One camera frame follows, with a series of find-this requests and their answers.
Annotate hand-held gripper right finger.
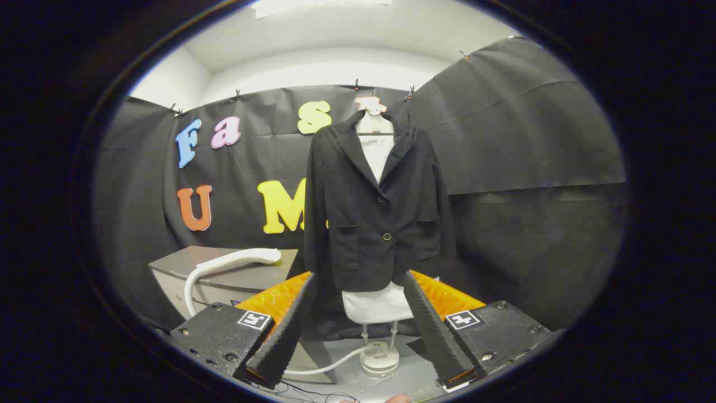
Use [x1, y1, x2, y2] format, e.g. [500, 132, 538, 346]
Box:
[403, 270, 554, 391]

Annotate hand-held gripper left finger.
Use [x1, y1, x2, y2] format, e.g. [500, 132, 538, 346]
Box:
[168, 271, 317, 391]

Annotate white garment steamer head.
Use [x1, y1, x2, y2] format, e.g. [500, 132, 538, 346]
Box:
[196, 248, 282, 276]

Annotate black blazer jacket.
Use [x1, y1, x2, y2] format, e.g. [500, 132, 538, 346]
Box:
[304, 110, 456, 293]

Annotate white mannequin torso on stand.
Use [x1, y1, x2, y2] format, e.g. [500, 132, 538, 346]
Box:
[341, 96, 416, 377]

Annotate grey cabinet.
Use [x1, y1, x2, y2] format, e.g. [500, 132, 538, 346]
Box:
[148, 246, 337, 385]

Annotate black backdrop cloth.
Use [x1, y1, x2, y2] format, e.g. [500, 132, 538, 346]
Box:
[92, 35, 628, 336]

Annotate ceiling light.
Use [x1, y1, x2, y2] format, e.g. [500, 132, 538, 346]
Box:
[255, 0, 392, 20]

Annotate thin black cables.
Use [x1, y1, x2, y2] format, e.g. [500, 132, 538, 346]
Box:
[277, 381, 347, 403]

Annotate white steamer hose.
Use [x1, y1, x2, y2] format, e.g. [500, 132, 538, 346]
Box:
[183, 268, 381, 377]

